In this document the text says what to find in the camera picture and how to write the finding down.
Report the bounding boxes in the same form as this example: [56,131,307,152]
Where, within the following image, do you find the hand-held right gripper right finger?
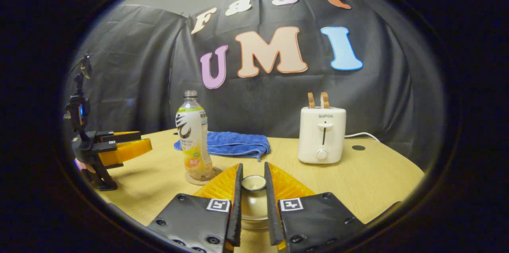
[264,161,366,253]

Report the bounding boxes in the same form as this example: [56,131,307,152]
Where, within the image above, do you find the round cork coaster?
[185,167,223,186]

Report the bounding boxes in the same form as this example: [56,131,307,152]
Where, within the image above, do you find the white power cable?
[344,132,381,142]

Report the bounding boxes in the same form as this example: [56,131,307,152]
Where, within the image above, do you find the black backdrop cloth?
[66,0,446,170]

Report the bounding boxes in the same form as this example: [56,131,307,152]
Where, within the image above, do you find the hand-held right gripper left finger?
[147,162,244,253]

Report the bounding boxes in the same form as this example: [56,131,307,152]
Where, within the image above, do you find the white toaster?
[298,106,347,165]

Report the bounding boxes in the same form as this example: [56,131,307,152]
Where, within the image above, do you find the folded blue towel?
[173,131,271,162]

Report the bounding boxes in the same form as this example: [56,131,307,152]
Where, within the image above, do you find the white labelled plastic water bottle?
[175,90,214,181]

